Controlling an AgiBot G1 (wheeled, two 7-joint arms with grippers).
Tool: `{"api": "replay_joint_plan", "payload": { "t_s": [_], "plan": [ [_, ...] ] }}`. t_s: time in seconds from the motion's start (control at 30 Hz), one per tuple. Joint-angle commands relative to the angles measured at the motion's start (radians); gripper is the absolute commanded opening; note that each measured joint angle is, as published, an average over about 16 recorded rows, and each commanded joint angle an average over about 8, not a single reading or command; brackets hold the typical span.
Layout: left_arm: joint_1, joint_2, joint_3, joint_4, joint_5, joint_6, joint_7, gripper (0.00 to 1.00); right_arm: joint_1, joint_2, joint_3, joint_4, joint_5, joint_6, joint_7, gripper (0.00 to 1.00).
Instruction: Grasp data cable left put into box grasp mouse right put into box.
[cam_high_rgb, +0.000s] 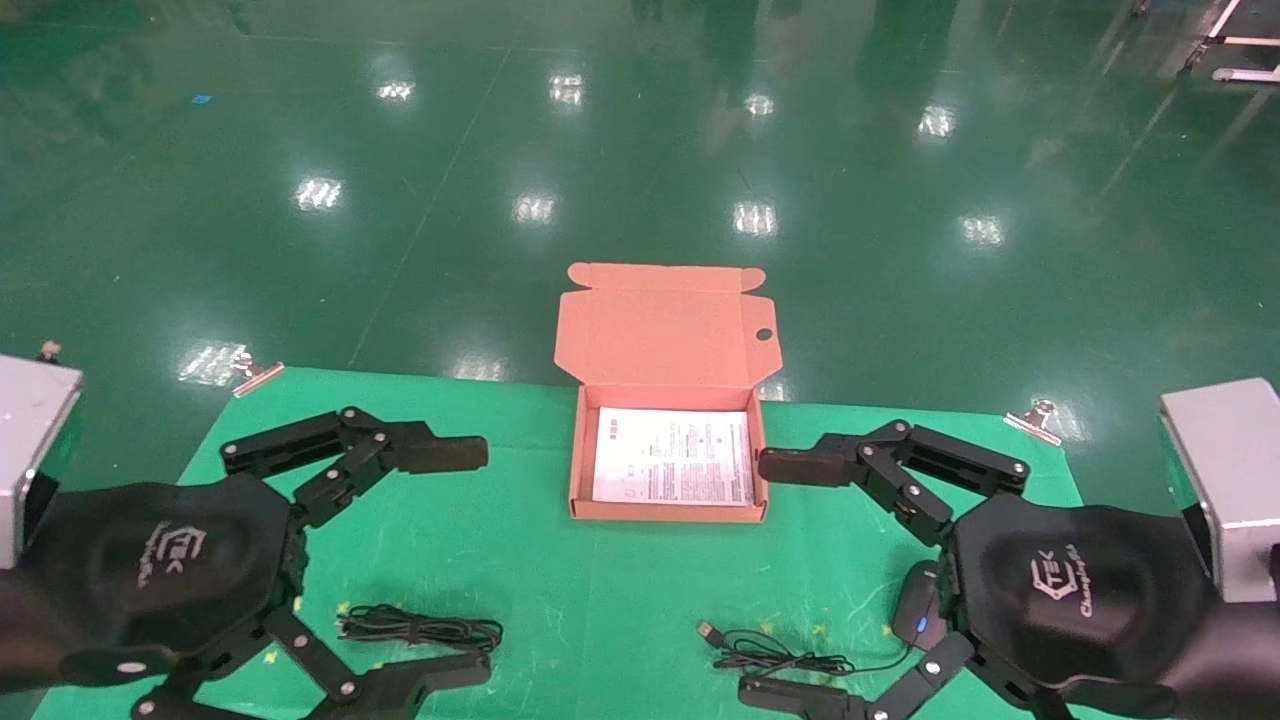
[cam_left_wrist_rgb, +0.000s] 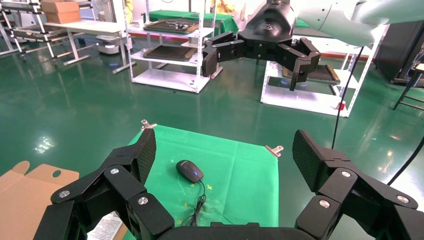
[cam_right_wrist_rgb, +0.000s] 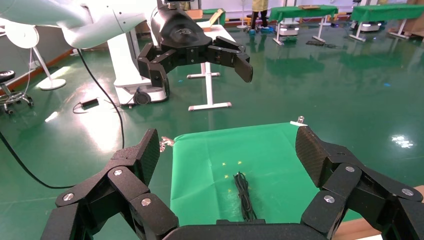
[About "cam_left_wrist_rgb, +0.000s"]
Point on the green table cloth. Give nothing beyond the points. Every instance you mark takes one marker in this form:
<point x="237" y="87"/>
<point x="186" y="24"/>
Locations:
<point x="238" y="185"/>

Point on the brown cardboard mailer box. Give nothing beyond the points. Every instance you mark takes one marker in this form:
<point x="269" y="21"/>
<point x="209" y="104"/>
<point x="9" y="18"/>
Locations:
<point x="23" y="198"/>

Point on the black metal stool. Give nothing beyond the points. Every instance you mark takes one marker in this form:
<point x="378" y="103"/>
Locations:
<point x="410" y="82"/>

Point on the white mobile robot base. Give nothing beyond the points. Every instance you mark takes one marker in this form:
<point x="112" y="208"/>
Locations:
<point x="108" y="44"/>

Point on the silver binder clip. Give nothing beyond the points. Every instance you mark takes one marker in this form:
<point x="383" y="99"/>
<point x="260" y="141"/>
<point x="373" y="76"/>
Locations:
<point x="147" y="124"/>
<point x="275" y="150"/>

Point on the white printed manual sheet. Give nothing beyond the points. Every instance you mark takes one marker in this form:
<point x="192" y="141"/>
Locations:
<point x="107" y="228"/>

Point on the green covered background table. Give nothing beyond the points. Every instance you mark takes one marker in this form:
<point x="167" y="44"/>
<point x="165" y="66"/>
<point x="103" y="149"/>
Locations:
<point x="185" y="16"/>

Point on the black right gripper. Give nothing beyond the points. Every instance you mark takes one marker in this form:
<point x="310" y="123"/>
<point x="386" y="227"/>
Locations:
<point x="268" y="30"/>

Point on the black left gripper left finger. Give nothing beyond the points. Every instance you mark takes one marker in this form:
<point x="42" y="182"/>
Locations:
<point x="112" y="188"/>

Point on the black cabinet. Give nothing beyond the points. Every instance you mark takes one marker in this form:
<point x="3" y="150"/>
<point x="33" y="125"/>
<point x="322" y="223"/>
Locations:
<point x="397" y="49"/>

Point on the dark tray with tools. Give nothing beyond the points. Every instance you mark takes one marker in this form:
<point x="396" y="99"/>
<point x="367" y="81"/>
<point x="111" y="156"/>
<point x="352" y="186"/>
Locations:
<point x="170" y="26"/>

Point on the aluminium frame rack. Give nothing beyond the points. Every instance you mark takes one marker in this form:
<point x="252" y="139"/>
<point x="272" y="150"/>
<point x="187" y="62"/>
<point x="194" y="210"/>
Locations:
<point x="36" y="33"/>

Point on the dark empty tray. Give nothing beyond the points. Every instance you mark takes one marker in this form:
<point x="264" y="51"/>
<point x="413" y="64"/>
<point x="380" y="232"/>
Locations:
<point x="319" y="74"/>
<point x="169" y="53"/>

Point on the person in yellow clothing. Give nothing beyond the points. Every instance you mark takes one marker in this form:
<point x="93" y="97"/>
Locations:
<point x="222" y="6"/>

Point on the white table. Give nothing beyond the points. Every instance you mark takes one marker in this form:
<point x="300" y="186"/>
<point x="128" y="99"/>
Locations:
<point x="86" y="27"/>

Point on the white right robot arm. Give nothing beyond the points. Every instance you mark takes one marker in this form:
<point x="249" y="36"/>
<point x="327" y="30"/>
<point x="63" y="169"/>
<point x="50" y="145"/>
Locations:
<point x="331" y="20"/>

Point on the white metal shelf rack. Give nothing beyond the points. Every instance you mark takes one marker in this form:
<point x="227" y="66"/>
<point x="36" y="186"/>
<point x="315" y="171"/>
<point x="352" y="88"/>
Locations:
<point x="172" y="79"/>
<point x="298" y="99"/>

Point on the red white can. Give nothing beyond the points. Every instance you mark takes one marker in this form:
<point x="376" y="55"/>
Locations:
<point x="340" y="106"/>

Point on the brown cardboard carton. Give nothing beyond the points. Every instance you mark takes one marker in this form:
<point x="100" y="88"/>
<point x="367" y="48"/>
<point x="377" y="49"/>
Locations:
<point x="61" y="11"/>

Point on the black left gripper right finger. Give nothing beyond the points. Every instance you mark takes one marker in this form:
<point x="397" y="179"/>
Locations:
<point x="344" y="188"/>

